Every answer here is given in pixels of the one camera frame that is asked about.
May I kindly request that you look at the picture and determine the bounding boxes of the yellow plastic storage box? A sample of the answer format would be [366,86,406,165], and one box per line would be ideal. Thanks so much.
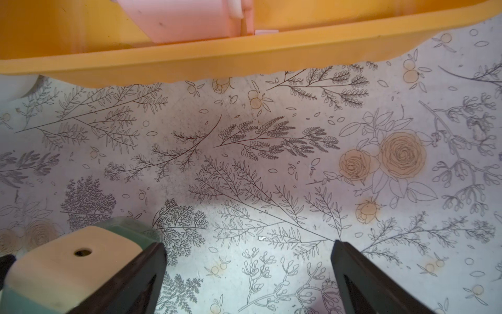
[1,1,501,88]

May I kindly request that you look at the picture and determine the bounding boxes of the floral patterned table mat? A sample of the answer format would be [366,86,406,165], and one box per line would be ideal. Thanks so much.
[1,17,501,313]

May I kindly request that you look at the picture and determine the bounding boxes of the green sharpener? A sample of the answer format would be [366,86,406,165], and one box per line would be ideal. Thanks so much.
[1,217,162,313]

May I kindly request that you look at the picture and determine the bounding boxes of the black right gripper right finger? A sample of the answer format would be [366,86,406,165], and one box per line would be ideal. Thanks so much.
[331,240,434,314]

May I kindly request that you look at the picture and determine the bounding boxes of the pink sharpener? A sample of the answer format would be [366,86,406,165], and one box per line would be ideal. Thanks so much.
[117,0,278,44]

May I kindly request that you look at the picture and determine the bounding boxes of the white plastic storage box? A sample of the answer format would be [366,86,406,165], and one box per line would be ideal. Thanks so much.
[0,75,39,103]

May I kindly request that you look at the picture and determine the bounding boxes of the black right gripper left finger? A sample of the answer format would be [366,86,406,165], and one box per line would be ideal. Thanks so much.
[70,242,167,314]

